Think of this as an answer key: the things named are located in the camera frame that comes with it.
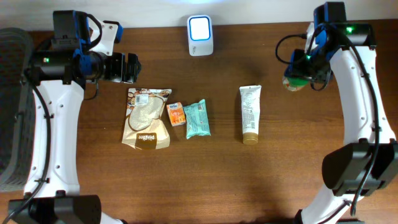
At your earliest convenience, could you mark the teal snack packet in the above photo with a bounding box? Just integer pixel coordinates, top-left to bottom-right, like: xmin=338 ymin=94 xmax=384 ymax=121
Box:
xmin=183 ymin=99 xmax=211 ymax=139

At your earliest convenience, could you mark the orange tissue pack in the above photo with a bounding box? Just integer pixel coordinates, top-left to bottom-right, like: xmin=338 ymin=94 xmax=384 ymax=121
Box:
xmin=167 ymin=102 xmax=187 ymax=126

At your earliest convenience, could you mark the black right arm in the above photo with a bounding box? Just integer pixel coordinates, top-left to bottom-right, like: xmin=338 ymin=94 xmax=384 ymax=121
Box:
xmin=283 ymin=2 xmax=397 ymax=223

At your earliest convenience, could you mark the green lid jar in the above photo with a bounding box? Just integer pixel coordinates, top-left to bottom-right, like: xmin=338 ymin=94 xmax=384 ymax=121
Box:
xmin=282 ymin=77 xmax=308 ymax=91

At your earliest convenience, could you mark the grey plastic mesh basket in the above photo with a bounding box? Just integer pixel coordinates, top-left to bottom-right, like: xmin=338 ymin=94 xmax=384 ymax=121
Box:
xmin=1 ymin=28 xmax=35 ymax=192

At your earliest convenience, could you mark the tan bread bag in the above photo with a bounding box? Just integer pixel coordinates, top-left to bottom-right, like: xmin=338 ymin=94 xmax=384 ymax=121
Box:
xmin=122 ymin=88 xmax=172 ymax=150

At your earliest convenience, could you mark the white cream tube gold cap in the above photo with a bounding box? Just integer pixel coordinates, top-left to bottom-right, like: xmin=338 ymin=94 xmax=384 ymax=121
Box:
xmin=239 ymin=85 xmax=262 ymax=145

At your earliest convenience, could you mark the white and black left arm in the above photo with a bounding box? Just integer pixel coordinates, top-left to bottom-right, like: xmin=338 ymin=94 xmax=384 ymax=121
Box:
xmin=1 ymin=10 xmax=141 ymax=223

